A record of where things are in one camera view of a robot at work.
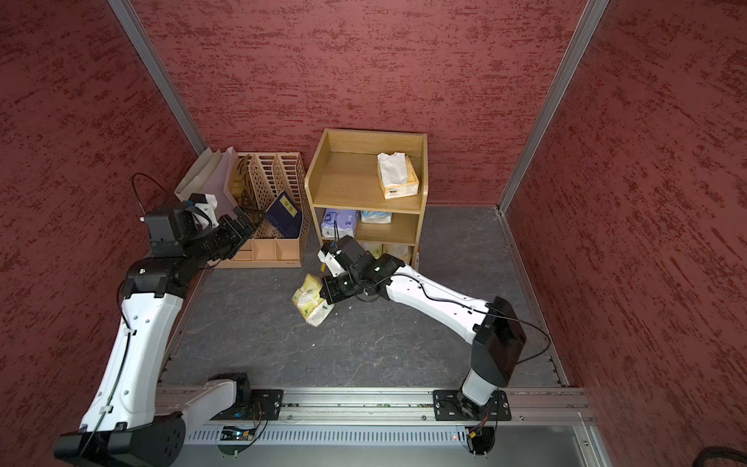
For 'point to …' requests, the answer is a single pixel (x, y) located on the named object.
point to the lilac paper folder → (215, 185)
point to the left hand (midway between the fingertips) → (257, 229)
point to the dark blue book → (287, 215)
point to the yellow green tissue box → (307, 299)
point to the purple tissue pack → (345, 220)
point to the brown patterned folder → (242, 187)
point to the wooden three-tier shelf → (343, 176)
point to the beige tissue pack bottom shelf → (402, 251)
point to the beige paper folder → (196, 178)
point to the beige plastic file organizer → (259, 180)
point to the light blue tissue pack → (375, 217)
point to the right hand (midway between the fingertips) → (323, 300)
